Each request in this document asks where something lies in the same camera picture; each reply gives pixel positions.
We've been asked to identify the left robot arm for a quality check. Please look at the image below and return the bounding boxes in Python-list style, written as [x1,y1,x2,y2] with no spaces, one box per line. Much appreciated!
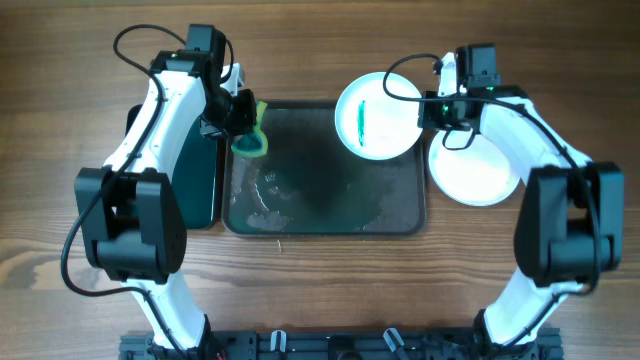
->
[60,24,258,359]

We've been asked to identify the green yellow sponge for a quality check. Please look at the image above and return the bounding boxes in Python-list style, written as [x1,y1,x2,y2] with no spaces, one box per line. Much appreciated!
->
[231,101,269,158]

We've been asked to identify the dark green small tray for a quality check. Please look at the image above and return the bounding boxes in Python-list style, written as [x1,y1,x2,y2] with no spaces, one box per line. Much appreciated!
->
[127,120,220,232]

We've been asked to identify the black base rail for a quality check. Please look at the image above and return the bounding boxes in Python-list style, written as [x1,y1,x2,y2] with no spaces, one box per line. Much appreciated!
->
[118,327,564,360]

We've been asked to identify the white plate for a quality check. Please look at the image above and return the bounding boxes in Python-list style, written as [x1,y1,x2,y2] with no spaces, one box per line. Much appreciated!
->
[334,72,422,160]
[427,131,520,207]

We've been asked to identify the large grey serving tray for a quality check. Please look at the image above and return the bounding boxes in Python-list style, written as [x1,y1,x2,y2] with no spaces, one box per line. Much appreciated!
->
[221,100,427,237]

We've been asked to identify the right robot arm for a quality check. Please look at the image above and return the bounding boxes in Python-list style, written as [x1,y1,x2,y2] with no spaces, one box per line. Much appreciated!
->
[418,44,624,349]

